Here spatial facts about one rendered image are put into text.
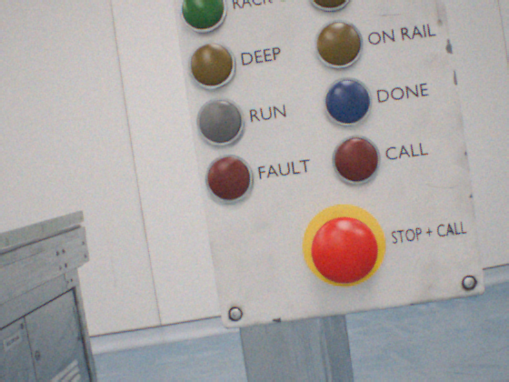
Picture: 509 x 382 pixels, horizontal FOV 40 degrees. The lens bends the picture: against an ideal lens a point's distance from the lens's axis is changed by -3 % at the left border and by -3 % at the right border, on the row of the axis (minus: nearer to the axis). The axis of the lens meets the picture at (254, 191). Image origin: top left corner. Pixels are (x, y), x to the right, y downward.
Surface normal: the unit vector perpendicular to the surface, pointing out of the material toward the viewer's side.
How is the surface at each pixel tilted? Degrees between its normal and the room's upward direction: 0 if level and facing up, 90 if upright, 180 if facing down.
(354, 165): 93
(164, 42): 90
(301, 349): 90
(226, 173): 87
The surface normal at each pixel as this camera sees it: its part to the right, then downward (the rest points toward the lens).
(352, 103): -0.06, 0.09
